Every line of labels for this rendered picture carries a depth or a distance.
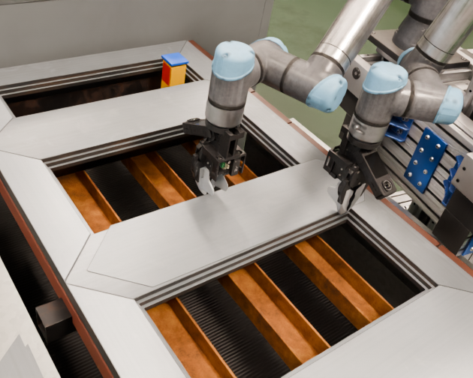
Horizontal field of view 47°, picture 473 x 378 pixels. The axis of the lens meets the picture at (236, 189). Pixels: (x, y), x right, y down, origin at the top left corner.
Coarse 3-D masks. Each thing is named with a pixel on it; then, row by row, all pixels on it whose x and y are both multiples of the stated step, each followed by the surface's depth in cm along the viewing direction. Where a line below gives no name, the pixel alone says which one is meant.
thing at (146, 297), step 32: (128, 64) 162; (160, 64) 168; (0, 96) 142; (256, 128) 148; (64, 160) 125; (288, 160) 139; (64, 192) 117; (320, 224) 122; (352, 224) 126; (256, 256) 113; (384, 256) 120; (64, 288) 99; (96, 288) 98; (128, 288) 99; (160, 288) 100; (192, 288) 104
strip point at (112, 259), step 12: (108, 240) 107; (120, 240) 107; (96, 252) 104; (108, 252) 104; (120, 252) 105; (96, 264) 102; (108, 264) 102; (120, 264) 103; (132, 264) 103; (108, 276) 100; (120, 276) 101; (132, 276) 101; (144, 276) 101
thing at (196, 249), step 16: (176, 208) 117; (160, 224) 112; (176, 224) 113; (192, 224) 114; (176, 240) 110; (192, 240) 111; (208, 240) 111; (192, 256) 107; (208, 256) 108; (224, 256) 108
